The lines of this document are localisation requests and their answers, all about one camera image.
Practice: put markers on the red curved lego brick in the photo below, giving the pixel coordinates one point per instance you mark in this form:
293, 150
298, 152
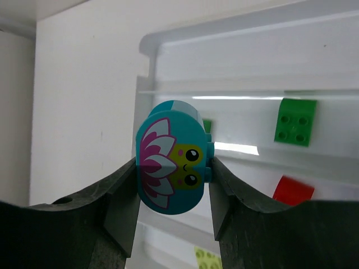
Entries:
292, 192

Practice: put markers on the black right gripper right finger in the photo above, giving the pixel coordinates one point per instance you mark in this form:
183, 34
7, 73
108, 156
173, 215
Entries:
256, 231

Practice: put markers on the teal flower face lego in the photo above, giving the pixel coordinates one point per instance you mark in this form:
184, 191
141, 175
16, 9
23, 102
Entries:
173, 155

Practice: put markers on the white divided sorting tray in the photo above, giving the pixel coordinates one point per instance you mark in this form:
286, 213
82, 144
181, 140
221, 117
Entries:
235, 71

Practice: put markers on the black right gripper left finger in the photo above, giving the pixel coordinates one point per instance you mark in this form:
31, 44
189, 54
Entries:
92, 228

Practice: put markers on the green lego brick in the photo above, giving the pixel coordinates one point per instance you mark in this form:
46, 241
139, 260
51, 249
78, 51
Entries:
295, 121

